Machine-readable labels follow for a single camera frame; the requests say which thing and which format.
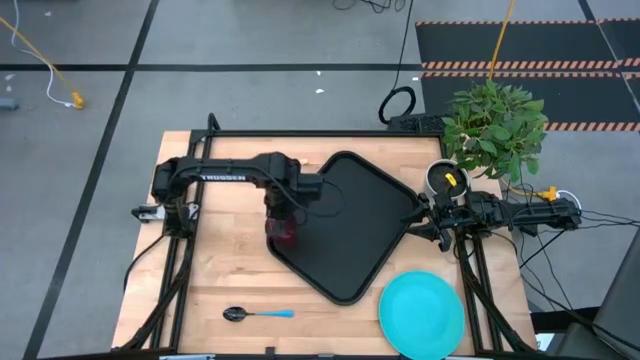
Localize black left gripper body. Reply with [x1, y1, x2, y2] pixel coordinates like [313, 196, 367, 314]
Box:
[263, 189, 304, 226]

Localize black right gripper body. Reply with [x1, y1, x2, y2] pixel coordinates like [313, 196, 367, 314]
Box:
[424, 192, 457, 253]

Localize red translucent cup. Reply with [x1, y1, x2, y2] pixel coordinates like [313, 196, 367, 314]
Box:
[266, 214, 300, 250]

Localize black plastic tray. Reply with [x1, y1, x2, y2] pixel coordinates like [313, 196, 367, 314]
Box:
[266, 150, 421, 307]

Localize teal round plate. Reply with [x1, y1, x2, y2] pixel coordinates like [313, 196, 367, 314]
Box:
[378, 270, 466, 360]

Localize spoon with blue handle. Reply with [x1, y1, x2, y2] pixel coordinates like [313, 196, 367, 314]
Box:
[222, 306, 296, 323]

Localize white plant pot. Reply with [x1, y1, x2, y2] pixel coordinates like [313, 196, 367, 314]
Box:
[425, 158, 472, 199]

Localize black power strip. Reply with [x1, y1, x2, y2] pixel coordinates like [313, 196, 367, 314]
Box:
[387, 112, 446, 134]

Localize green leafy plant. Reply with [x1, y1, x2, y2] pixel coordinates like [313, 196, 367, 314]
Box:
[441, 78, 550, 184]

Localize grey metal clamp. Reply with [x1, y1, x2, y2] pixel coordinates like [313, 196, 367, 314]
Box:
[131, 203, 166, 223]

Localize black mat with hazard stripes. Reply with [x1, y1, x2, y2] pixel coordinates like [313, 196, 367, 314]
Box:
[414, 18, 640, 132]

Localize black chair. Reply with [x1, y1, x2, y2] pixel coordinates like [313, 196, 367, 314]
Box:
[544, 227, 640, 360]

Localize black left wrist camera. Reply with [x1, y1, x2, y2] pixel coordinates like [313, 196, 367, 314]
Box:
[299, 173, 324, 202]

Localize black aluminium table frame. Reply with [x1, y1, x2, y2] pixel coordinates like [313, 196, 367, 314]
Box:
[112, 112, 539, 359]

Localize white looped cable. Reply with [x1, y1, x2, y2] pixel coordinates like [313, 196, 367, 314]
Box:
[555, 188, 584, 211]

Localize black base cable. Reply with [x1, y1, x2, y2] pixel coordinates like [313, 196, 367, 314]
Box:
[123, 232, 169, 294]

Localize black coiled cable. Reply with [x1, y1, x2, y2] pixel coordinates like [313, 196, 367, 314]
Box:
[378, 0, 418, 126]

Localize long yellow cable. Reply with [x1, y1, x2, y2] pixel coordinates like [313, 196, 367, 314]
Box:
[487, 0, 517, 82]

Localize black tangled cables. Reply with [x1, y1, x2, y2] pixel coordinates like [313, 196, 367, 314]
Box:
[332, 0, 407, 14]

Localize white floor cable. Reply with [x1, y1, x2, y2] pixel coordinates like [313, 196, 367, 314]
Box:
[10, 0, 76, 108]

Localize yellow floor cable with plug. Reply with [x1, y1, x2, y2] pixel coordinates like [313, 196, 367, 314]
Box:
[0, 16, 86, 110]

